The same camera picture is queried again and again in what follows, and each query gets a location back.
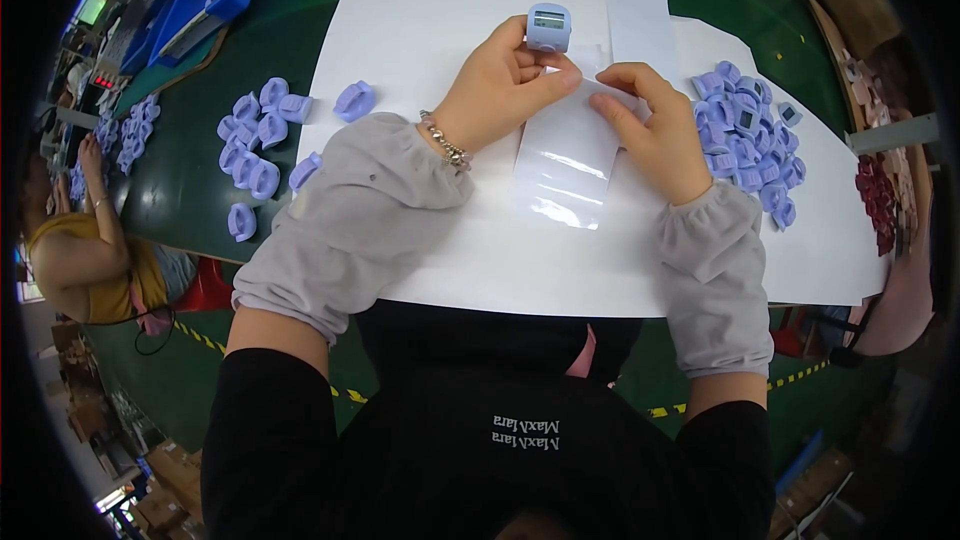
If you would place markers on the person's left hand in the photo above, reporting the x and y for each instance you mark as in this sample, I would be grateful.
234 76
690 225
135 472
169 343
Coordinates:
491 101

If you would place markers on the person's right hand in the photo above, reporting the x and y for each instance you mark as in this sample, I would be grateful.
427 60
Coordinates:
667 146

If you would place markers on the purple finger counter with screen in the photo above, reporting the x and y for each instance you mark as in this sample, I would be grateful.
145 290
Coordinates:
549 28

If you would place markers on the clear film strip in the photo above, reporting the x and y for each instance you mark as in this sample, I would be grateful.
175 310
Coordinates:
566 172

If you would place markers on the pile of purple screen counters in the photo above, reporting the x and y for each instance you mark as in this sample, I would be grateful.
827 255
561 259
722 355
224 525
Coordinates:
746 139

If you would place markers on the large white paper sheet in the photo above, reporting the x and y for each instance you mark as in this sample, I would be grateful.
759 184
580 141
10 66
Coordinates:
420 45

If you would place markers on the narrow white paper strip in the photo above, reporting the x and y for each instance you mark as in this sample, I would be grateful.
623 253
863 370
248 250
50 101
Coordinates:
637 15

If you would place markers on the pile of pink shells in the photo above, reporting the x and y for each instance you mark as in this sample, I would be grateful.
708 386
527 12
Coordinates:
877 101

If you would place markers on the pile of dark red shells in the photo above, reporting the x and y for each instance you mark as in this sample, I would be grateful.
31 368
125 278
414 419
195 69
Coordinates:
879 199

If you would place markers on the grey metal bar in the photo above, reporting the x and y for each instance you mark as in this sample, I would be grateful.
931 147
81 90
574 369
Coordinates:
892 134

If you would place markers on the group of purple counter shells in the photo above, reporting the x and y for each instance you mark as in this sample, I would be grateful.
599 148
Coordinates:
259 142

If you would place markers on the person's body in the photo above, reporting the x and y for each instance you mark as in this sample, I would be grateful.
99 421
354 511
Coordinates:
480 442

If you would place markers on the red plastic stool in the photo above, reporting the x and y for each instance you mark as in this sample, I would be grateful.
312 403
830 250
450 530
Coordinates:
204 286

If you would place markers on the heap of purple shells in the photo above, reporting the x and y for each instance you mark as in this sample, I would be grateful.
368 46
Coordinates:
124 142

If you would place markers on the machine with red display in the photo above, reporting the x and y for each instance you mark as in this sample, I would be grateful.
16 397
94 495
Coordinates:
101 82

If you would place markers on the heap of cardboard cartons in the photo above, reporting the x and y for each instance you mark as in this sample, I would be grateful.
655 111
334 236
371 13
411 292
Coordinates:
142 465

